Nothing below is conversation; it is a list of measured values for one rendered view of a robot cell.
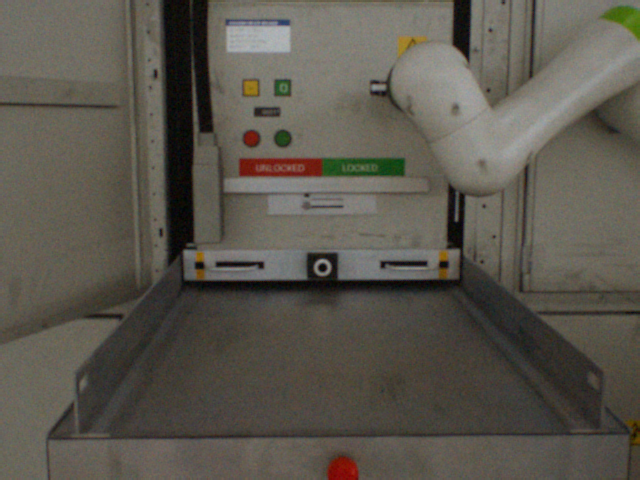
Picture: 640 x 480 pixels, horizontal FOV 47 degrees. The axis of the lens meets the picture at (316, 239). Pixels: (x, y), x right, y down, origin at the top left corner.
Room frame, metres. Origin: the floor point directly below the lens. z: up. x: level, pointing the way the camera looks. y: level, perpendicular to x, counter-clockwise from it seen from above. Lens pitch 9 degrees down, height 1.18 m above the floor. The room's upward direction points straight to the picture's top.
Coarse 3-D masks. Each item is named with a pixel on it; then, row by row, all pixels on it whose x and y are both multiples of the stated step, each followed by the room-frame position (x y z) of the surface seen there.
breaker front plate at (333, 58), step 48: (336, 48) 1.43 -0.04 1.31; (384, 48) 1.43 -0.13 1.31; (240, 96) 1.43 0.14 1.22; (288, 96) 1.43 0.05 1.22; (336, 96) 1.43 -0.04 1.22; (240, 144) 1.43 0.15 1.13; (336, 144) 1.43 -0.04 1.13; (384, 144) 1.43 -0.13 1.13; (240, 192) 1.43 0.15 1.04; (288, 192) 1.42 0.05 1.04; (336, 192) 1.42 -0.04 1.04; (384, 192) 1.43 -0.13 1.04; (432, 192) 1.43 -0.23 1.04; (240, 240) 1.43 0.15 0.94; (288, 240) 1.43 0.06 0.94; (336, 240) 1.43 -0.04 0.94; (384, 240) 1.43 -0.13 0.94; (432, 240) 1.44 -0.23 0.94
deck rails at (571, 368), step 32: (160, 288) 1.20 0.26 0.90; (192, 288) 1.41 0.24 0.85; (448, 288) 1.41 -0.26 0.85; (480, 288) 1.28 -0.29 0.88; (128, 320) 0.97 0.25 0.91; (160, 320) 1.18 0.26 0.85; (480, 320) 1.18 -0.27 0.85; (512, 320) 1.08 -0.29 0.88; (544, 320) 0.94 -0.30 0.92; (96, 352) 0.81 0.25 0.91; (128, 352) 0.96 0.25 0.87; (160, 352) 1.02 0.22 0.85; (512, 352) 1.01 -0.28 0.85; (544, 352) 0.93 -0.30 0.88; (576, 352) 0.82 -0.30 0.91; (96, 384) 0.80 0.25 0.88; (128, 384) 0.88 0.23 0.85; (544, 384) 0.88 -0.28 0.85; (576, 384) 0.82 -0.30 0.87; (96, 416) 0.78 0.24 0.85; (576, 416) 0.78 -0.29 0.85
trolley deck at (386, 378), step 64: (192, 320) 1.19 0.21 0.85; (256, 320) 1.19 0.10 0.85; (320, 320) 1.19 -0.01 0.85; (384, 320) 1.19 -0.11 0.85; (448, 320) 1.19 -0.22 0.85; (192, 384) 0.89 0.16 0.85; (256, 384) 0.89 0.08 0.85; (320, 384) 0.89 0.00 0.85; (384, 384) 0.89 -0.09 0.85; (448, 384) 0.89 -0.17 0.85; (512, 384) 0.89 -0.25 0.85; (64, 448) 0.73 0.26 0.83; (128, 448) 0.73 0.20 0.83; (192, 448) 0.73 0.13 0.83; (256, 448) 0.74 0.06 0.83; (320, 448) 0.74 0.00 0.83; (384, 448) 0.74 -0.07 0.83; (448, 448) 0.74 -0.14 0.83; (512, 448) 0.74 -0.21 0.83; (576, 448) 0.74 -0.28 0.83
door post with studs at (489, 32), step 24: (480, 0) 1.43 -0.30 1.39; (504, 0) 1.43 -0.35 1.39; (480, 24) 1.43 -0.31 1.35; (504, 24) 1.43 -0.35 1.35; (480, 48) 1.42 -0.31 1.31; (504, 48) 1.43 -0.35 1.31; (480, 72) 1.43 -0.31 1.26; (504, 72) 1.43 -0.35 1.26; (504, 96) 1.43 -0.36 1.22; (480, 216) 1.42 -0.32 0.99; (480, 240) 1.42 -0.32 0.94; (480, 264) 1.42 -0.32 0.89
